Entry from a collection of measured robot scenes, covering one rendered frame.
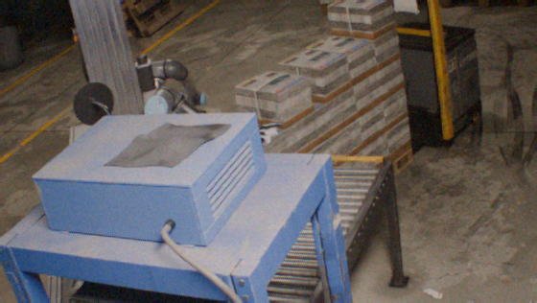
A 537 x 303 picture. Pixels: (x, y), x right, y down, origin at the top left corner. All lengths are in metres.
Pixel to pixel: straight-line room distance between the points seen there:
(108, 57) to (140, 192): 1.76
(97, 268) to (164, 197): 0.33
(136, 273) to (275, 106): 2.46
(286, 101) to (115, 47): 1.19
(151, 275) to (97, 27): 1.89
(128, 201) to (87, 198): 0.16
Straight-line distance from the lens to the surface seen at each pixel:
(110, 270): 2.17
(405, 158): 5.57
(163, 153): 2.16
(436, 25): 5.38
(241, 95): 4.60
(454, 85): 5.76
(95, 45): 3.75
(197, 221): 2.04
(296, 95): 4.48
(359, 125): 5.01
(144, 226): 2.15
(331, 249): 2.55
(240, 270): 1.94
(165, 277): 2.06
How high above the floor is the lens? 2.62
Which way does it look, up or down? 25 degrees down
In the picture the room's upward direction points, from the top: 11 degrees counter-clockwise
